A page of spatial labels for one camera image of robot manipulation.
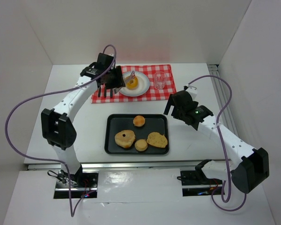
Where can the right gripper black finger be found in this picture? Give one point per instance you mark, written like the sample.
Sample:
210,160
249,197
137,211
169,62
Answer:
175,113
168,106

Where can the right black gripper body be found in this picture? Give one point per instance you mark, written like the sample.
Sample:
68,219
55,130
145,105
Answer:
172,103

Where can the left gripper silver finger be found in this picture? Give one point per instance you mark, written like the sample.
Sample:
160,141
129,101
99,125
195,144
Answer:
128,76
116,90

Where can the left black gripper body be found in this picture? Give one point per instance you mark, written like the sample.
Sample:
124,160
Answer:
107,84

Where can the glazed ring donut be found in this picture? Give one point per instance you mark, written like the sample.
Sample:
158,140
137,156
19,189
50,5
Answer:
131,83

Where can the speckled bread slice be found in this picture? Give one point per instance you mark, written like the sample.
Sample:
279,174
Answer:
157,140

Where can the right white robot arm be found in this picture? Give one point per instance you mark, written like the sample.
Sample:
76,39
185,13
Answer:
248,166

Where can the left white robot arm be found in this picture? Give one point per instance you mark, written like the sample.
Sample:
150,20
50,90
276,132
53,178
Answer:
57,123

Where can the flat bread with hole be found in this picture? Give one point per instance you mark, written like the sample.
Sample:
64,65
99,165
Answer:
125,138

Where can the white round plate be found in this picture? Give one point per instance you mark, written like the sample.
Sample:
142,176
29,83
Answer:
142,88

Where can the clear drinking glass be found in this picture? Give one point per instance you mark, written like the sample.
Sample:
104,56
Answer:
159,80

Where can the black serving tray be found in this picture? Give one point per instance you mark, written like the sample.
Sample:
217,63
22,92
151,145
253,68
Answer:
119,122

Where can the small round bun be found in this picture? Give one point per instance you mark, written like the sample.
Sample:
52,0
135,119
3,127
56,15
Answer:
139,121

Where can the small round muffin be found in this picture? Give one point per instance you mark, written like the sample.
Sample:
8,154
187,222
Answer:
141,145

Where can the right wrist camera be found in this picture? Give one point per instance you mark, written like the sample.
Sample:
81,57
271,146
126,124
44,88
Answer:
191,90

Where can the aluminium side rail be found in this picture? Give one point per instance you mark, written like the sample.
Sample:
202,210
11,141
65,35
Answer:
222,95

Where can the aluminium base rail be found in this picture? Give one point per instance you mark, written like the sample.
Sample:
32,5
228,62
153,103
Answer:
120,165

